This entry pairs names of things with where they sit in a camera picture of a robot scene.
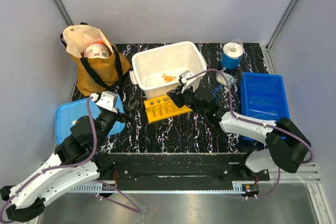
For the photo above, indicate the white plastic tub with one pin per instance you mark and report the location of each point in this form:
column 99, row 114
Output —
column 148, row 67

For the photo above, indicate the light blue plastic lid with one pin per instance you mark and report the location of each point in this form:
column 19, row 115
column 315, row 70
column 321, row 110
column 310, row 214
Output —
column 67, row 115

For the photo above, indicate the blue safety glasses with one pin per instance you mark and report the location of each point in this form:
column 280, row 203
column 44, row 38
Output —
column 216, row 92

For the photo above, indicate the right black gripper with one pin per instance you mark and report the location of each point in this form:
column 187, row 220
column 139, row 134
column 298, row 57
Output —
column 177, row 95

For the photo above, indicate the brown canvas tote bag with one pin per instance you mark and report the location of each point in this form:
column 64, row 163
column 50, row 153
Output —
column 95, row 74

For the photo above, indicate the white orange bottle in bag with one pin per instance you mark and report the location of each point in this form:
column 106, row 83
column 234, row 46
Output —
column 97, row 49

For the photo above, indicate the dark blue divided tray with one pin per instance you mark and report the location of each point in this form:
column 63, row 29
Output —
column 263, row 89

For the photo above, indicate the yellow knotted rubber band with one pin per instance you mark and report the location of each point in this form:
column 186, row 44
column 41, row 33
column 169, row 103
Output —
column 168, row 78

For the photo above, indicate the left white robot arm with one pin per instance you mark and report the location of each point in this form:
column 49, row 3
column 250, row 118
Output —
column 75, row 161

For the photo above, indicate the clear plastic wrapper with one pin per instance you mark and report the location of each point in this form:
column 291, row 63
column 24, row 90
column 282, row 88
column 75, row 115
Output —
column 225, row 79

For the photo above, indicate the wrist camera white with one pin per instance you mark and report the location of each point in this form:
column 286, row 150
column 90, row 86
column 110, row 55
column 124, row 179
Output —
column 184, row 77
column 106, row 100

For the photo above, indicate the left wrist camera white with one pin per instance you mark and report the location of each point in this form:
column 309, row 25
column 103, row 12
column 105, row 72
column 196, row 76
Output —
column 106, row 100

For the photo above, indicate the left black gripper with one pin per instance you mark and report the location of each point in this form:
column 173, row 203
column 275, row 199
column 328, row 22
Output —
column 130, row 109

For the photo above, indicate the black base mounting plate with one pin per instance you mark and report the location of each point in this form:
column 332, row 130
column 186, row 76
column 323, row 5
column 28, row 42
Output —
column 173, row 173

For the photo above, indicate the yellow test tube rack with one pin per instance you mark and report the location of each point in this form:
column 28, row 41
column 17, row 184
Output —
column 161, row 108

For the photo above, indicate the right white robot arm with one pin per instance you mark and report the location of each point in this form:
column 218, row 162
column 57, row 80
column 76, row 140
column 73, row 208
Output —
column 286, row 146

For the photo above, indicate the clear test tube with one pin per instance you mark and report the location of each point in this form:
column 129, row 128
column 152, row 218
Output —
column 262, row 109

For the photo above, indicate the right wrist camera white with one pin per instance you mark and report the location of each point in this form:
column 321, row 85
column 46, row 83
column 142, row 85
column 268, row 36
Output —
column 184, row 77

